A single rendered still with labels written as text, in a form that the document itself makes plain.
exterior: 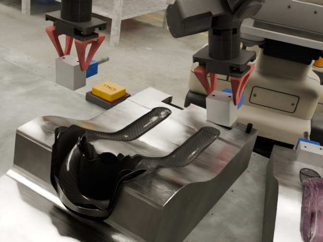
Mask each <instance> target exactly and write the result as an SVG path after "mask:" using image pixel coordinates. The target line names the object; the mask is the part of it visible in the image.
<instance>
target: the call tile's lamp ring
mask: <svg viewBox="0 0 323 242"><path fill-rule="evenodd" d="M91 92H92V90H91V91H89V92H86V93H87V94H90V95H92V96H94V97H97V98H99V99H101V100H104V101H106V102H108V103H110V104H112V103H114V102H116V101H119V100H121V99H123V98H125V97H127V96H129V95H130V94H129V93H125V94H126V95H124V96H122V97H120V98H118V99H116V100H114V101H112V102H110V101H108V100H106V99H103V98H101V97H99V96H97V95H95V94H92V93H91Z"/></svg>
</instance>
